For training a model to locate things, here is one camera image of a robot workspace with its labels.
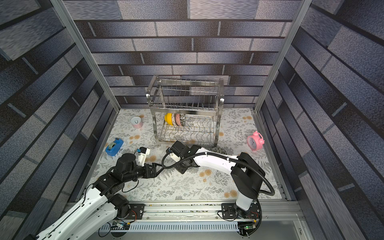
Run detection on pink white cup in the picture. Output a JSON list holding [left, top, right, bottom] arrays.
[[131, 116, 144, 129]]

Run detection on dark floral bowl stack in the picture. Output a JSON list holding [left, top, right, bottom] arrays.
[[210, 147, 227, 155]]

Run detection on blue tape dispenser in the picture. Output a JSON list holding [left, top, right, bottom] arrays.
[[105, 138, 124, 157]]

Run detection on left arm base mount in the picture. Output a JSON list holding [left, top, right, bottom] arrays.
[[117, 204, 145, 221]]

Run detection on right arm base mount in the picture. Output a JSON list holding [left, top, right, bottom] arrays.
[[220, 203, 262, 220]]

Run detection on stainless steel dish rack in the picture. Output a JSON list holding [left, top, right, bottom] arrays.
[[146, 76, 225, 147]]

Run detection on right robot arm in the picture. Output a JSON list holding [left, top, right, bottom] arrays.
[[162, 141, 275, 212]]

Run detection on floral tablecloth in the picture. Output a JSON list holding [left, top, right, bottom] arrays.
[[89, 109, 282, 201]]

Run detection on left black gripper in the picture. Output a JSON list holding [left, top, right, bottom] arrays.
[[123, 162, 167, 184]]

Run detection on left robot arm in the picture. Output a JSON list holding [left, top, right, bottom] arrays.
[[26, 154, 160, 240]]

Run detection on brown patterned bowl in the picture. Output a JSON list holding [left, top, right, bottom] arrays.
[[172, 114, 181, 126]]

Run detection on right black corrugated cable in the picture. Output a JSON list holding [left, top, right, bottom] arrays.
[[161, 151, 276, 197]]

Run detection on aluminium front rail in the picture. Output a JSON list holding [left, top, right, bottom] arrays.
[[59, 200, 304, 224]]

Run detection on yellow bowl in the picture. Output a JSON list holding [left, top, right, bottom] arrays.
[[165, 113, 174, 126]]

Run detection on pink alarm clock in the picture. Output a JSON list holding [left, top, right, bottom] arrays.
[[247, 131, 265, 152]]

